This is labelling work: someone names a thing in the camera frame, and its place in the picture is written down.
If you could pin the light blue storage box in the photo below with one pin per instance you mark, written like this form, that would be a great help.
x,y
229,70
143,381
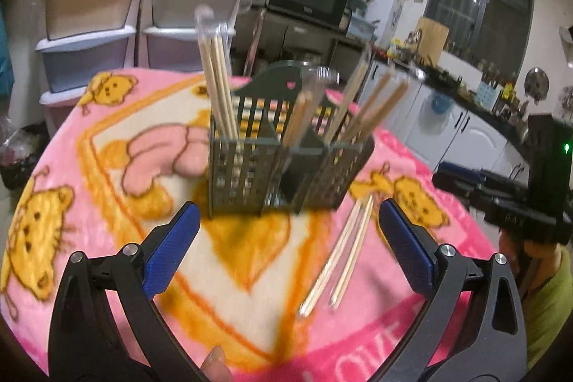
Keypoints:
x,y
362,28

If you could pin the black kitchen countertop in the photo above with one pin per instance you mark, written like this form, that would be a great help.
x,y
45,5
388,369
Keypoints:
x,y
452,84

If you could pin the black trash bag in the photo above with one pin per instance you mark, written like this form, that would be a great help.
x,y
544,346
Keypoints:
x,y
22,158

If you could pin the wooden chopsticks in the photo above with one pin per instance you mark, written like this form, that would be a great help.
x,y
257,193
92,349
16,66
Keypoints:
x,y
299,118
356,256
351,93
335,263
219,82
380,107

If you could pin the person's left hand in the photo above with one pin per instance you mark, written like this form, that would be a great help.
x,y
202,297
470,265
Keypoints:
x,y
216,366

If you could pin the metal shelf rack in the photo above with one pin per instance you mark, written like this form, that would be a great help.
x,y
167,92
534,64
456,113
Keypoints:
x,y
268,46

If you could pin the steel pot lid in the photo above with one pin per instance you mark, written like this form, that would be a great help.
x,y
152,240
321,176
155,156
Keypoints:
x,y
536,84

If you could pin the beige plastic drawer unit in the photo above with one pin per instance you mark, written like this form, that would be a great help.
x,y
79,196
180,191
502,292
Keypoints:
x,y
85,37

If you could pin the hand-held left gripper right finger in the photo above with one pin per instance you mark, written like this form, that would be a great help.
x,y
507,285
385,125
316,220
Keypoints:
x,y
405,247

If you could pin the wooden cutting board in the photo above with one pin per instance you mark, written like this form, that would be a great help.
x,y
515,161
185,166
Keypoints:
x,y
430,39

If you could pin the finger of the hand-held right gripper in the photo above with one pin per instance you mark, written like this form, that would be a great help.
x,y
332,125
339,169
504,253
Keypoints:
x,y
454,181

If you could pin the row of condiment bottles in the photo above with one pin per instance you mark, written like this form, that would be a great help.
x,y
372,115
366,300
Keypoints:
x,y
501,91

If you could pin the white kitchen cabinets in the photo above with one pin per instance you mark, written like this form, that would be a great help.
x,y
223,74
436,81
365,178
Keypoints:
x,y
470,140

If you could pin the blue hanging bag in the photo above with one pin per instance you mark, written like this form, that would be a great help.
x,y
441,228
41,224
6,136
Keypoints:
x,y
440,102

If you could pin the person's right forearm green sleeve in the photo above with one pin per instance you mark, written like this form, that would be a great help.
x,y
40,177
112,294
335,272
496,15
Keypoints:
x,y
553,301

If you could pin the dark green utensil basket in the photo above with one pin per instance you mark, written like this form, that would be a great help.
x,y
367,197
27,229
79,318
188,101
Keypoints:
x,y
241,171

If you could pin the grey plastic drawer unit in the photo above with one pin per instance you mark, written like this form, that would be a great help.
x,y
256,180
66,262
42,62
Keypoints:
x,y
179,15

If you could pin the pink printed bear blanket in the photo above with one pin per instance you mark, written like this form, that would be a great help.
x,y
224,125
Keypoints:
x,y
112,185

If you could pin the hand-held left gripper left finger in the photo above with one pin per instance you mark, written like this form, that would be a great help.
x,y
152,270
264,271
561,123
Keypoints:
x,y
172,247

